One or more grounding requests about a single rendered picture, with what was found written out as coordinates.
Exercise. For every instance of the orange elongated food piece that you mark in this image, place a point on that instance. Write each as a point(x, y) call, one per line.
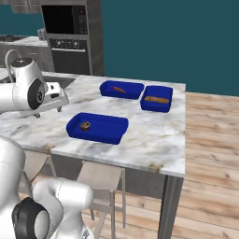
point(119, 90)

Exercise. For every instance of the grey tall appliance cabinet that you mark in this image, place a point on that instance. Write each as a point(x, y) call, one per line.
point(96, 37)

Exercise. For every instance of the black hob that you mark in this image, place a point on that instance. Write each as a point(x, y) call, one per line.
point(11, 38)

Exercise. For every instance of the blue tray with orange food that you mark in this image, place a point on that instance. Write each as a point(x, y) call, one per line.
point(130, 88)

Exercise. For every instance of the grey lower cabinet run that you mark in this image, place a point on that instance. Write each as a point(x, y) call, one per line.
point(28, 51)

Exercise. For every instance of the black and silver oven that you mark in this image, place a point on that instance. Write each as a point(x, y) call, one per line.
point(71, 56)

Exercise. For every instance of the small grey countertop appliance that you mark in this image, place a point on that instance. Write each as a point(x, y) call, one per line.
point(41, 33)

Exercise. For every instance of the blue tray with bread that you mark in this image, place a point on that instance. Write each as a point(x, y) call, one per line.
point(155, 107)

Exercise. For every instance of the grey upper cupboards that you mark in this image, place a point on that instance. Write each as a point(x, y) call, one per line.
point(25, 5)

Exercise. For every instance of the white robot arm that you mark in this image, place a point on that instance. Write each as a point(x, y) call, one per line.
point(18, 93)

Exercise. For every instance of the brown bread loaf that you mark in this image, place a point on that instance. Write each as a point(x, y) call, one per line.
point(156, 100)

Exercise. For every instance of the black microwave oven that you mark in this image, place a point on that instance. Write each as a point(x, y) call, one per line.
point(62, 18)

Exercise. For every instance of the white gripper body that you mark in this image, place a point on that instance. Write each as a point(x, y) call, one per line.
point(57, 101)

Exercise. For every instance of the silver curved sink tap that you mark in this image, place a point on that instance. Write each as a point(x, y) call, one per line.
point(9, 57)

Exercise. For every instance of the brown glazed donut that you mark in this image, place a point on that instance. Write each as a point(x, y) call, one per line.
point(85, 126)

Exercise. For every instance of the grey sink basin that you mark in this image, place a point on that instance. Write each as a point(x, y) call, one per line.
point(62, 81)

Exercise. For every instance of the beige wooden stool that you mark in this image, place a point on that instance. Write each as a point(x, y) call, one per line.
point(34, 165)
point(101, 180)

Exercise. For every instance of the blue tray with donut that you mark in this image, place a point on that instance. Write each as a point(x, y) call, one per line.
point(102, 130)

